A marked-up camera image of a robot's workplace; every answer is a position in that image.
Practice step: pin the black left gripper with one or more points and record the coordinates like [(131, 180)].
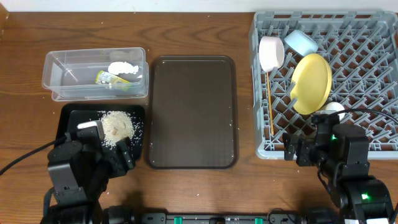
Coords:
[(114, 159)]

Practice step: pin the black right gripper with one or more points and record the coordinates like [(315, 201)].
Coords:
[(306, 144)]

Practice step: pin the rice leftovers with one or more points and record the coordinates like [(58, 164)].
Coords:
[(118, 125)]

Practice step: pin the white green cup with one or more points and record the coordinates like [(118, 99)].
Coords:
[(331, 108)]

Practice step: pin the yellow plate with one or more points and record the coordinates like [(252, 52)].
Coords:
[(312, 80)]

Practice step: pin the wooden chopstick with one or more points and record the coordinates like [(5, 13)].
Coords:
[(269, 103)]

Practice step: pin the yellow green wrapper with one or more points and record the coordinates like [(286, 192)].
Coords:
[(112, 81)]

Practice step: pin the white tissue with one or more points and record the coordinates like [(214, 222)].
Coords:
[(117, 68)]

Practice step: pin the pink bowl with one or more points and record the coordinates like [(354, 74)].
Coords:
[(271, 53)]

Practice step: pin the light blue bowl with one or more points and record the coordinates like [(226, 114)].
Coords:
[(301, 43)]

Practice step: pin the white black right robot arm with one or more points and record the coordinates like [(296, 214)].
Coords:
[(340, 153)]

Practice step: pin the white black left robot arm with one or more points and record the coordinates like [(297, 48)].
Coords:
[(80, 171)]

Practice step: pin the black waste tray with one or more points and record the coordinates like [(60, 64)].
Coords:
[(73, 114)]

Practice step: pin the grey dishwasher rack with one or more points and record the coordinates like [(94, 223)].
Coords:
[(361, 49)]

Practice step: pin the dark brown serving tray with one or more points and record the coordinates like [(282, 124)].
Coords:
[(193, 120)]

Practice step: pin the clear plastic bin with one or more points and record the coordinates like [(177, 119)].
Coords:
[(70, 74)]

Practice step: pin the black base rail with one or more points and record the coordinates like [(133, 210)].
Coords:
[(275, 216)]

